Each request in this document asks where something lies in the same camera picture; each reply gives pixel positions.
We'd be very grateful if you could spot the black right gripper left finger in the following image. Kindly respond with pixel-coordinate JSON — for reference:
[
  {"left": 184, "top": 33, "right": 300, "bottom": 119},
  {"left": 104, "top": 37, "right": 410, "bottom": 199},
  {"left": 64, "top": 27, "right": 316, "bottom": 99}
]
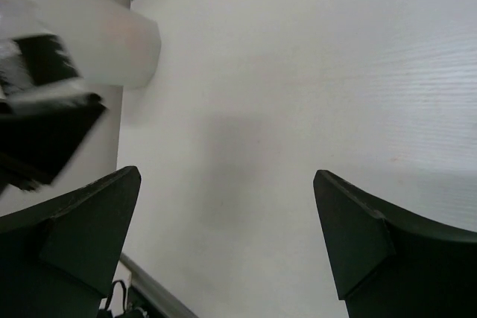
[{"left": 1, "top": 166, "right": 142, "bottom": 317}]

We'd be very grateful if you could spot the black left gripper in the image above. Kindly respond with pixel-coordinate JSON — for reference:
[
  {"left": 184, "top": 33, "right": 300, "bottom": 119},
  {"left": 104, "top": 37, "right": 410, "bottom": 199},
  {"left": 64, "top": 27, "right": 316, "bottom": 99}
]
[{"left": 1, "top": 34, "right": 107, "bottom": 191}]

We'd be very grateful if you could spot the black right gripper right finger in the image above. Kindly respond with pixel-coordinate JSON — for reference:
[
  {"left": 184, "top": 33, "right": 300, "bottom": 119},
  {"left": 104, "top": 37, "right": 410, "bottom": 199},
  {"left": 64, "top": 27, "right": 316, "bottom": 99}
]
[{"left": 313, "top": 170, "right": 476, "bottom": 317}]

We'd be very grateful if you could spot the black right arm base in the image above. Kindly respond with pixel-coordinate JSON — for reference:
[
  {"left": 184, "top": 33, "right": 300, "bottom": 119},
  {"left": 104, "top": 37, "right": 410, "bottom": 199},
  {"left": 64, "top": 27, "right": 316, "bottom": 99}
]
[{"left": 96, "top": 280, "right": 149, "bottom": 318}]

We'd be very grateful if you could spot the translucent white plastic bin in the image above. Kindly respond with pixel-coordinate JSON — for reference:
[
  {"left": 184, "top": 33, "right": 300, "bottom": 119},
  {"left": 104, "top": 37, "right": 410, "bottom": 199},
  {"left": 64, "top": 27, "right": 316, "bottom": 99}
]
[{"left": 1, "top": 0, "right": 161, "bottom": 89}]

